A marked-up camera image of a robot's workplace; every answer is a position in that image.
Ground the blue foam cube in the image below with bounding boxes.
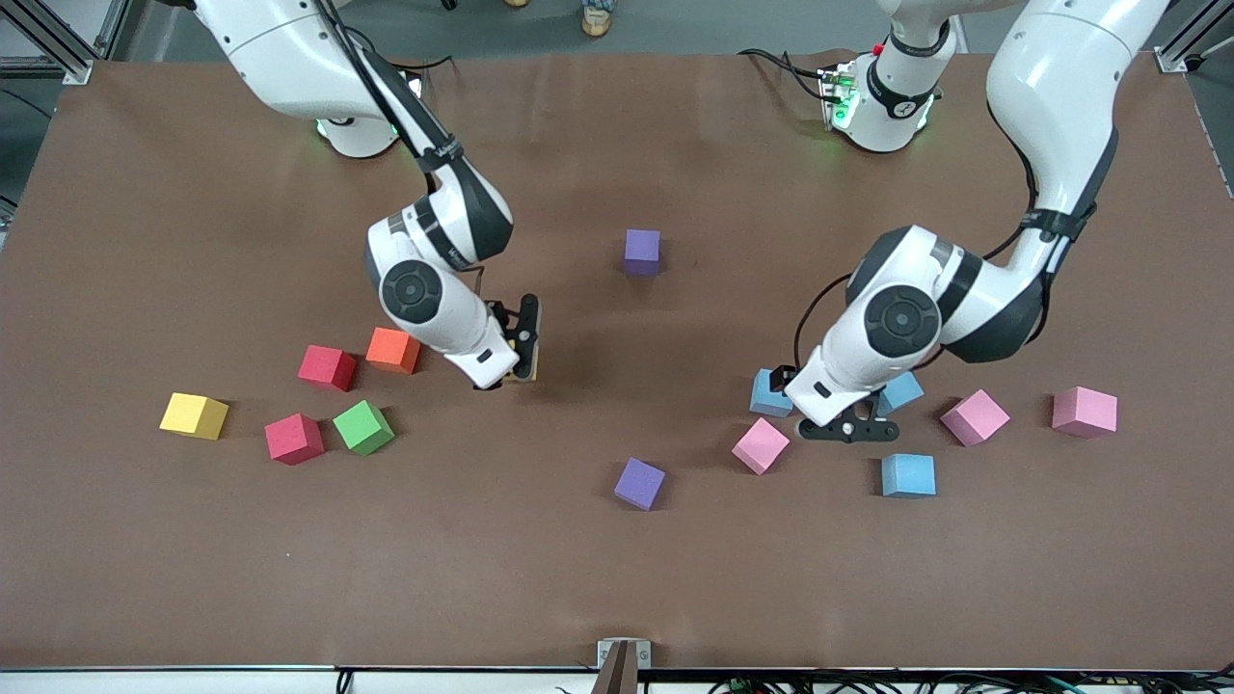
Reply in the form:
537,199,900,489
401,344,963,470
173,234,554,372
875,371,926,418
750,368,797,418
881,453,937,498

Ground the pink foam cube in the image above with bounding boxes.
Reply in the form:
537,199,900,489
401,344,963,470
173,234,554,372
940,388,1012,448
1051,386,1119,440
732,416,791,476

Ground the orange foam cube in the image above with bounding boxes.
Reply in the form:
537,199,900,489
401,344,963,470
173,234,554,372
365,327,422,376

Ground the purple foam cube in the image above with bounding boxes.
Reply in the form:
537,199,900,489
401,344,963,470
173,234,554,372
625,228,662,279
614,457,667,512

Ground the green foam cube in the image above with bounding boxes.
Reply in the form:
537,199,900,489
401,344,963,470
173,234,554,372
333,399,395,457

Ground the red foam cube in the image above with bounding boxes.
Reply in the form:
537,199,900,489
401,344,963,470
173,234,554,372
264,413,326,467
298,344,358,392

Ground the brown table mat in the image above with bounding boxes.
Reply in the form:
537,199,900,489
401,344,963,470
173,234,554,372
0,48,1234,673

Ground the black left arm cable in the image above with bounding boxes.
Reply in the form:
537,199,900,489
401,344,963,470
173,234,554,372
768,145,1100,393

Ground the black cable bundle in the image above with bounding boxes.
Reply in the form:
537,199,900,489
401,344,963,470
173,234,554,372
709,673,1234,694

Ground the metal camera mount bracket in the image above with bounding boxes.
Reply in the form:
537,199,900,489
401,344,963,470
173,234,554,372
590,638,654,694

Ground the black base cable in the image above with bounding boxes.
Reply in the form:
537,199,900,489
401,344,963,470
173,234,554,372
738,48,832,103

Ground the aluminium frame profile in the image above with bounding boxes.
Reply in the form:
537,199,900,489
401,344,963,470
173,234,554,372
1155,0,1234,75
0,0,94,86

